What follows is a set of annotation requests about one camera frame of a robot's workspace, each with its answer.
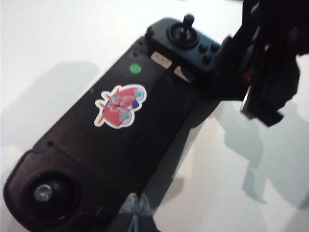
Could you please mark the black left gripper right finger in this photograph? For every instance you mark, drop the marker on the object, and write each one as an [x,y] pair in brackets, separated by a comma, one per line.
[147,220]

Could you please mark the black handheld remote control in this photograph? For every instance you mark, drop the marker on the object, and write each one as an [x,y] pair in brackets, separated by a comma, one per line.
[96,157]

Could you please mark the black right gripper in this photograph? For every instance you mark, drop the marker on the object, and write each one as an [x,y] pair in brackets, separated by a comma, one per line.
[270,62]

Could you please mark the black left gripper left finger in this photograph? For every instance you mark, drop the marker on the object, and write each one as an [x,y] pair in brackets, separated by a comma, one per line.
[130,217]

